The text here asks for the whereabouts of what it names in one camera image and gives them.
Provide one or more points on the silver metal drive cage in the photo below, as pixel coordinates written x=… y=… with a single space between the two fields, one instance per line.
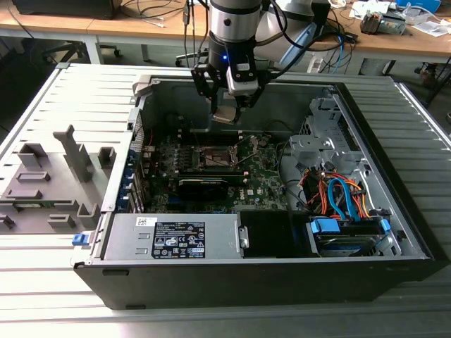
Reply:
x=310 y=144

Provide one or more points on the small grey metal box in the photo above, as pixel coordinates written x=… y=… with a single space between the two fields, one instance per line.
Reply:
x=393 y=24

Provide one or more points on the grey power supply unit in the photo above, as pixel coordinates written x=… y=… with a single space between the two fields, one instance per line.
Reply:
x=123 y=236

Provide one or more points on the green motherboard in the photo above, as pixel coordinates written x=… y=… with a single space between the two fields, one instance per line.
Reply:
x=264 y=176

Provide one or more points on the round coin battery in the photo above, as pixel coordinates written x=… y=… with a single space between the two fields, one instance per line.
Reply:
x=262 y=142

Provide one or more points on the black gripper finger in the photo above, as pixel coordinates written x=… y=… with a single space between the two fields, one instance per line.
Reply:
x=251 y=100
x=204 y=82

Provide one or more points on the blue box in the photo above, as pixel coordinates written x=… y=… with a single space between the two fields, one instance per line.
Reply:
x=419 y=3

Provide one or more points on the black RAM slot row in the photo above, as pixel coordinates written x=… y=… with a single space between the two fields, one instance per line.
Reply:
x=192 y=138
x=211 y=175

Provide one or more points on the black monitor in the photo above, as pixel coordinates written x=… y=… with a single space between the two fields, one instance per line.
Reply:
x=70 y=8

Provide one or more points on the black graphics card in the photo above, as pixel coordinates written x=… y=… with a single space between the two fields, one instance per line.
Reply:
x=202 y=190

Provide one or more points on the black office chair base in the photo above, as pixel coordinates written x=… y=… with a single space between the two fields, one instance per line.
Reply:
x=67 y=49
x=186 y=58

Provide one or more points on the green RAM stick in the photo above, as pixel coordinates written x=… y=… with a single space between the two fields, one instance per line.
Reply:
x=38 y=204

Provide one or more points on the copper heat sink cooler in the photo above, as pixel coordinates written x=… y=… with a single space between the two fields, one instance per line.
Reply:
x=370 y=23

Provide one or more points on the black open PC case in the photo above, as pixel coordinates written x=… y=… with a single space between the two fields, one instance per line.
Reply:
x=246 y=285

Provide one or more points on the grey parts rack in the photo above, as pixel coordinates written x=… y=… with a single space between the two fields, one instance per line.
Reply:
x=56 y=165

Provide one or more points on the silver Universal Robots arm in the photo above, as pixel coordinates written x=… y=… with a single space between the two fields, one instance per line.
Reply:
x=232 y=21

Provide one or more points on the black box device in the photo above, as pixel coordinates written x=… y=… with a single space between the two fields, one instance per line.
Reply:
x=321 y=21

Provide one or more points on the CPU socket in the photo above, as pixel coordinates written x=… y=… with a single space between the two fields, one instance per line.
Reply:
x=216 y=160

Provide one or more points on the blue case latch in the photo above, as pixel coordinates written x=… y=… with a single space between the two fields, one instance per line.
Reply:
x=79 y=240

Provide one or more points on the black plastic shroud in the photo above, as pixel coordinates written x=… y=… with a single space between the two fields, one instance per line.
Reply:
x=264 y=234

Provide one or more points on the hard disk blue carrier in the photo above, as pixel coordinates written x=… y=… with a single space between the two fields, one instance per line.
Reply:
x=338 y=243

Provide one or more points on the wooden desk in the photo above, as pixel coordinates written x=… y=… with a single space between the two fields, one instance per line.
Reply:
x=405 y=42

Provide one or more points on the silver green CPU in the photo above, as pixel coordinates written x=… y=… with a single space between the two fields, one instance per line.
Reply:
x=223 y=114

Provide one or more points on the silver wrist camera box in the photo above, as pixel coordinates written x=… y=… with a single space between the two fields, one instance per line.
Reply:
x=243 y=81

